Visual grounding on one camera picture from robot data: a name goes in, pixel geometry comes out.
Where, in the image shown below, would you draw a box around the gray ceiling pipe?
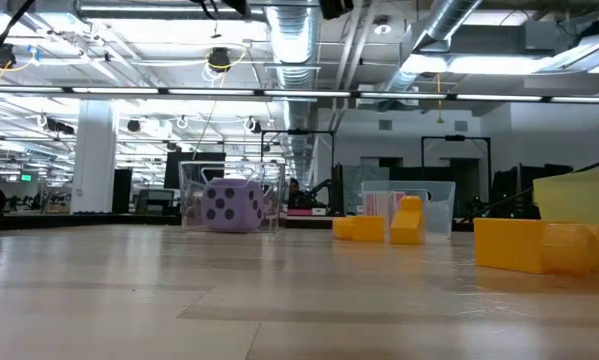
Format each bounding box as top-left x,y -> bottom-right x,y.
73,0 -> 268,24

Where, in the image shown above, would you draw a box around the yellow translucent plastic bin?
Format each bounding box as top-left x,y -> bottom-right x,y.
532,167 -> 599,236

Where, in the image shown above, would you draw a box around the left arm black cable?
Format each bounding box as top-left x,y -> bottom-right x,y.
0,0 -> 36,84

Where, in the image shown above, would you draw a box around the pink flat box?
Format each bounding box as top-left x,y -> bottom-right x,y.
286,207 -> 329,218

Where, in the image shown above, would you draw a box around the thin black slanted rod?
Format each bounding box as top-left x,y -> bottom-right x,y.
461,152 -> 599,224

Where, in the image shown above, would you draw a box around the purple foam dice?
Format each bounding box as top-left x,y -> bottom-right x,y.
200,177 -> 265,234

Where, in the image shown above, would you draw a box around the black cabinet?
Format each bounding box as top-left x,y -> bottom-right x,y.
111,168 -> 134,215

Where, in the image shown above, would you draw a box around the large orange-yellow toy block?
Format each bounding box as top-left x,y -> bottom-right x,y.
473,217 -> 548,275

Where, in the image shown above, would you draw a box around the yellow hanging cord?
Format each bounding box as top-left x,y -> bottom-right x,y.
434,73 -> 445,125

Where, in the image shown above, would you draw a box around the black gantry frame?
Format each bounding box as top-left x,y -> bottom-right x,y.
420,134 -> 492,189

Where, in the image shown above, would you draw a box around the person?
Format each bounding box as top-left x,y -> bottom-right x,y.
286,178 -> 313,209

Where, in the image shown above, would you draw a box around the ceiling light strip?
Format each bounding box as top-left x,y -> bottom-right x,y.
549,95 -> 599,105
358,92 -> 448,100
263,89 -> 350,98
71,87 -> 160,95
167,88 -> 255,96
0,85 -> 65,94
454,93 -> 544,103

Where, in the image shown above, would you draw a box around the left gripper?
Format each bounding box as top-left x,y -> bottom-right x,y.
320,0 -> 355,21

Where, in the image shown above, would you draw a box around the silver ventilation duct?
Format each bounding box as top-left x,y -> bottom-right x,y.
264,0 -> 328,189

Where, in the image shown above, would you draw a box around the tall clear plastic container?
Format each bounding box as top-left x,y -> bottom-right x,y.
178,160 -> 286,234

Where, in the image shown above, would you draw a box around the frosted clear plastic bin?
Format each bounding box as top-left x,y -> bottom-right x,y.
361,180 -> 457,237

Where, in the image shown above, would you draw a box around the black office monitor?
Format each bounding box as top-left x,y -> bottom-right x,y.
164,151 -> 228,190

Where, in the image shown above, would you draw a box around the slanted silver duct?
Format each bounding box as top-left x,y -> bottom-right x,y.
378,0 -> 483,96

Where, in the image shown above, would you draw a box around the black ceiling-mounted device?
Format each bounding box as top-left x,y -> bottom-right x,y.
0,43 -> 18,70
207,46 -> 232,74

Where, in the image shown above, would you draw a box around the white square pillar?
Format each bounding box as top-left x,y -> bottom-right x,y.
70,98 -> 118,215

